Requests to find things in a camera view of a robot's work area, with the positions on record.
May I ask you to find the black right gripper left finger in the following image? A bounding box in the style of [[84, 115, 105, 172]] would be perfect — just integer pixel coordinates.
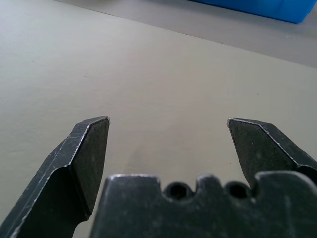
[[0, 116, 111, 238]]

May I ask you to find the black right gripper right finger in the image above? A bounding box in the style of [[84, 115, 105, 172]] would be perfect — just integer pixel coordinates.
[[226, 117, 317, 190]]

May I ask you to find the blue plastic bin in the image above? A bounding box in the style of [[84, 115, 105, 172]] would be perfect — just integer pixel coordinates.
[[190, 0, 317, 24]]

